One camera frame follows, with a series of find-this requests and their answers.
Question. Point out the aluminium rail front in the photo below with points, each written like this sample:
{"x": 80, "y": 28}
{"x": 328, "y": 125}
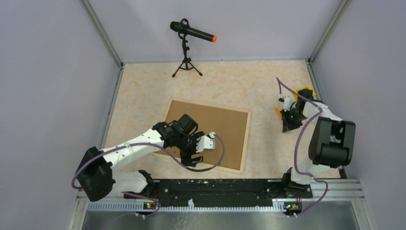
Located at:
{"x": 330, "y": 190}

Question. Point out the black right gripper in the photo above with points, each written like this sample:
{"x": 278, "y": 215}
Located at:
{"x": 287, "y": 125}

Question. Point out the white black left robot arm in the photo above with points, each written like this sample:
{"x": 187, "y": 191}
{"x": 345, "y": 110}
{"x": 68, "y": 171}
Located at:
{"x": 98, "y": 169}

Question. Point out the yellow plastic box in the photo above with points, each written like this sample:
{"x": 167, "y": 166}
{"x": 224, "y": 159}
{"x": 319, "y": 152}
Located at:
{"x": 306, "y": 92}

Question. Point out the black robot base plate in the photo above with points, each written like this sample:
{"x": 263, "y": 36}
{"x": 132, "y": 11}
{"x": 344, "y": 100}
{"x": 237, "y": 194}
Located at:
{"x": 222, "y": 192}

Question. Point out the black tripod microphone stand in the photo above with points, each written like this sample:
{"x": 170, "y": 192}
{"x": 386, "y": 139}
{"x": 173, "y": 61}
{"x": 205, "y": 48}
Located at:
{"x": 186, "y": 63}

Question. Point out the black microphone orange tip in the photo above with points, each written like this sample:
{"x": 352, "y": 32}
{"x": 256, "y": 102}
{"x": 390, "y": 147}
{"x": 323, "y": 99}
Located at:
{"x": 192, "y": 31}

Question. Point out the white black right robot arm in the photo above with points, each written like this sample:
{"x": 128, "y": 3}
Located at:
{"x": 331, "y": 144}

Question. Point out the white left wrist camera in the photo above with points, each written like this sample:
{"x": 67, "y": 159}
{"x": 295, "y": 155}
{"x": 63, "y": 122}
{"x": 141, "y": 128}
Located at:
{"x": 206, "y": 143}

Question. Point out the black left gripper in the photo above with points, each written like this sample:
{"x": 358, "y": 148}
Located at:
{"x": 186, "y": 159}

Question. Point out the white wooden photo frame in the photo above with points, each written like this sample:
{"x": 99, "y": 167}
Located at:
{"x": 231, "y": 124}

